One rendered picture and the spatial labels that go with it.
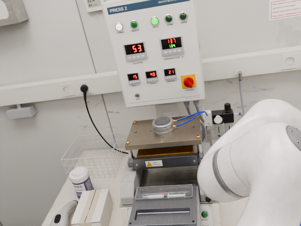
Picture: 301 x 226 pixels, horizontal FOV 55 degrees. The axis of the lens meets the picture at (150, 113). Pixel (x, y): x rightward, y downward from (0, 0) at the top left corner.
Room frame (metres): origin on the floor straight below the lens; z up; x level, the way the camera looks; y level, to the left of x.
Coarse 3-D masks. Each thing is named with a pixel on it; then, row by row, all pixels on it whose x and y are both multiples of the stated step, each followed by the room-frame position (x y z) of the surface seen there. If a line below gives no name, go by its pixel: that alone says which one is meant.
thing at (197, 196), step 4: (196, 188) 0.74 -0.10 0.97; (196, 192) 0.73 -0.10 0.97; (196, 196) 0.71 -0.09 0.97; (196, 200) 0.69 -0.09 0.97; (196, 204) 0.67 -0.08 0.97; (196, 208) 0.66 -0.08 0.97; (196, 212) 0.64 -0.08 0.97; (196, 216) 0.63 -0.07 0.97; (200, 220) 0.63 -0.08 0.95; (200, 224) 0.61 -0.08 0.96
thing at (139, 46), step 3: (132, 45) 1.07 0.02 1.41; (135, 45) 1.07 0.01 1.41; (138, 45) 1.06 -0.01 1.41; (141, 45) 1.06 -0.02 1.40; (129, 48) 1.07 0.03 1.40; (132, 48) 1.07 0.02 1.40; (135, 48) 1.07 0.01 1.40; (138, 48) 1.07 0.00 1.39; (141, 48) 1.06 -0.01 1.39; (129, 51) 1.07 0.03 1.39; (132, 51) 1.07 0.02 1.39; (135, 51) 1.07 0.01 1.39; (138, 51) 1.07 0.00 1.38; (141, 51) 1.06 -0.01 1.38
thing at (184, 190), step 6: (162, 186) 0.75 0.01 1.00; (168, 186) 0.74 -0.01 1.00; (174, 186) 0.74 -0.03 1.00; (180, 186) 0.73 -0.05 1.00; (186, 186) 0.73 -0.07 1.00; (138, 192) 0.74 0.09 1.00; (144, 192) 0.74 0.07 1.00; (150, 192) 0.73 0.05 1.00; (156, 192) 0.72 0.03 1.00; (162, 192) 0.72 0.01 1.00; (168, 192) 0.71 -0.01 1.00; (174, 192) 0.71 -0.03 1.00; (180, 192) 0.70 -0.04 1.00; (186, 192) 0.70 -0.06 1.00; (138, 198) 0.71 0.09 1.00; (144, 198) 0.71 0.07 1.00
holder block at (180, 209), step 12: (144, 204) 0.69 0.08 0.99; (156, 204) 0.68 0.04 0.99; (168, 204) 0.67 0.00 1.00; (180, 204) 0.66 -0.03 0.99; (192, 204) 0.65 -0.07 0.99; (132, 216) 0.65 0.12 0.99; (144, 216) 0.66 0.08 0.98; (156, 216) 0.65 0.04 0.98; (168, 216) 0.64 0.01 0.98; (180, 216) 0.63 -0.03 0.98; (192, 216) 0.61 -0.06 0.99
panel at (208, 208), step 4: (200, 204) 0.72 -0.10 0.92; (204, 204) 0.71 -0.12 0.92; (208, 204) 0.71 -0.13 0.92; (128, 208) 0.77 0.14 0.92; (200, 208) 0.71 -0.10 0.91; (204, 208) 0.71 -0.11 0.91; (208, 208) 0.70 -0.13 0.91; (212, 208) 0.70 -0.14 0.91; (128, 212) 0.76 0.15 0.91; (200, 212) 0.70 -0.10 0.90; (208, 212) 0.70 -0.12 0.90; (212, 212) 0.70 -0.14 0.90; (128, 216) 0.76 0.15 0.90; (200, 216) 0.70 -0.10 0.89; (208, 216) 0.69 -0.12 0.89; (212, 216) 0.69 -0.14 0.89; (128, 220) 0.75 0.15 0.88; (204, 220) 0.69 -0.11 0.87; (208, 220) 0.69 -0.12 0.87; (212, 220) 0.69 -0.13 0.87; (204, 224) 0.69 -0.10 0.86; (208, 224) 0.68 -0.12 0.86; (212, 224) 0.68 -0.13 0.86
